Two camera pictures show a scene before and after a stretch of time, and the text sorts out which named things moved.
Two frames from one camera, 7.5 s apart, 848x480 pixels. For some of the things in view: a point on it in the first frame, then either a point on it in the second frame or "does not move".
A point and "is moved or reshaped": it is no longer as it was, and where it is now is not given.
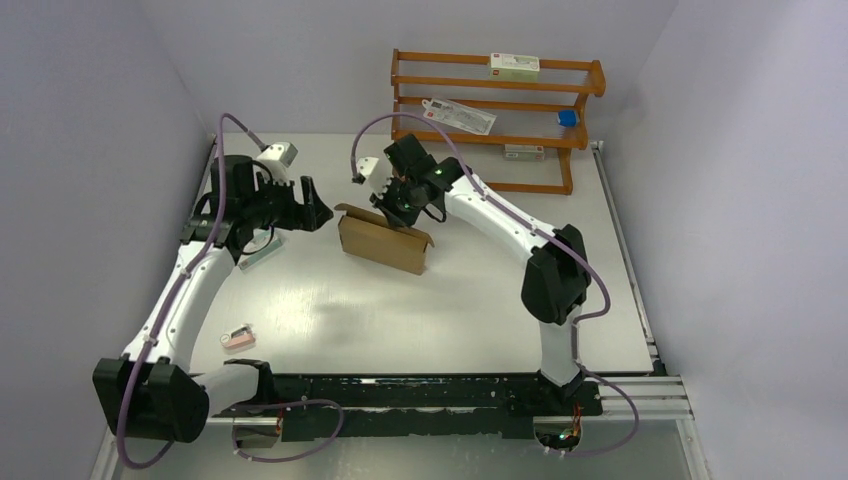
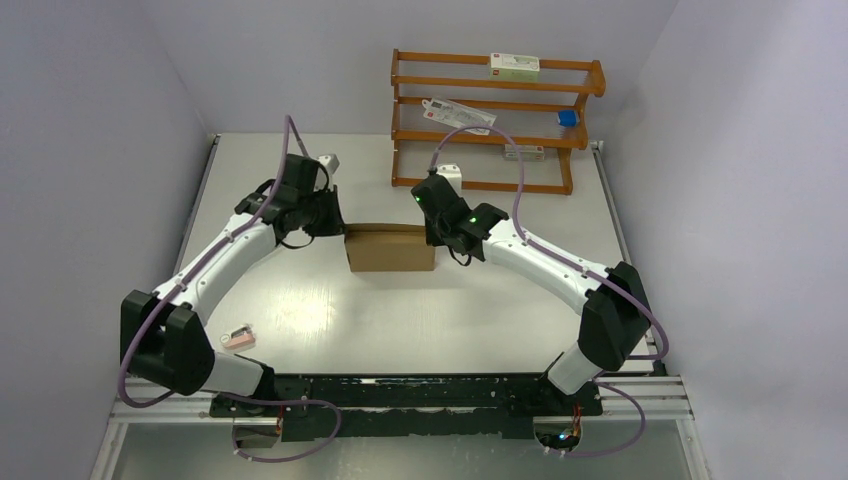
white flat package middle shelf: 459,116 does not move
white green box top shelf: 514,67 does not move
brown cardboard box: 368,235 is moved or reshaped
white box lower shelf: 521,152 does not move
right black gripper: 393,217 to 431,239
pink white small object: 238,338 does not move
